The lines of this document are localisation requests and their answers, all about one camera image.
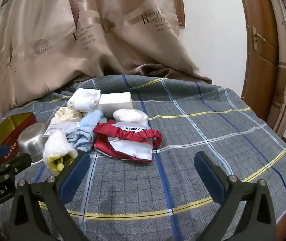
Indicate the grey plaid blanket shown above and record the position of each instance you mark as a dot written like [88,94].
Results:
[183,180]

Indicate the white foam block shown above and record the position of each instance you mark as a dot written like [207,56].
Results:
[116,101]

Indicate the white fluffy ball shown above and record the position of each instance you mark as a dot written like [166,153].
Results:
[130,116]

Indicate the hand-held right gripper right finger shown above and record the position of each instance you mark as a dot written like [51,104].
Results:
[209,174]

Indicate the light blue towel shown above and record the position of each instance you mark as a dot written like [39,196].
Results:
[87,130]

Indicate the brown wooden door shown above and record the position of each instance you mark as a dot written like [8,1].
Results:
[258,80]

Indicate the red and silver eye mask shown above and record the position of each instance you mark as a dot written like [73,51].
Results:
[127,143]

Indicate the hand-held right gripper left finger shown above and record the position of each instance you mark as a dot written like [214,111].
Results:
[74,172]

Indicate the white socks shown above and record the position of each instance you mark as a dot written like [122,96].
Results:
[84,100]

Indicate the brown cardboard box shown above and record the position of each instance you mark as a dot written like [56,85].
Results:
[70,42]

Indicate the brown wooden frame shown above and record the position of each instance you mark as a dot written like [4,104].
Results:
[179,2]

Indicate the silver metal bowl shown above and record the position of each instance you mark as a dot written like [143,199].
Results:
[31,140]

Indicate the white and yellow fluffy cloth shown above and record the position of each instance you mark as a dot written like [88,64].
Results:
[56,148]

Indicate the cream ruffled cloth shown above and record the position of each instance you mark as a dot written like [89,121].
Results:
[66,115]

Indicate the white printed packet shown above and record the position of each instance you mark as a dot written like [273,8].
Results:
[61,128]

